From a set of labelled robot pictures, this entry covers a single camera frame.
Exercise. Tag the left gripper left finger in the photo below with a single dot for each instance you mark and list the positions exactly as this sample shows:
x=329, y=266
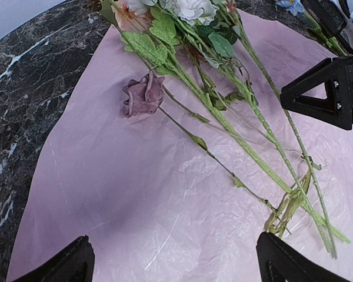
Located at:
x=73, y=263

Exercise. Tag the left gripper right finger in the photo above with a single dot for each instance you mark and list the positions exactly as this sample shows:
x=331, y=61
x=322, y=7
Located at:
x=280, y=262

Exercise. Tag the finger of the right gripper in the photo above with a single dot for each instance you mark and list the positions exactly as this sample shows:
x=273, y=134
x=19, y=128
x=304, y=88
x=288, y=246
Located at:
x=325, y=92

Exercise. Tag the blue flower stem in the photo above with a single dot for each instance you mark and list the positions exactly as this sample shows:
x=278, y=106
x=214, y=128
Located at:
x=296, y=8

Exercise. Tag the pink wrapping paper sheet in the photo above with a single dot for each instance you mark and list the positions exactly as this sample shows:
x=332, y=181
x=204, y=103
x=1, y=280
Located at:
x=154, y=205

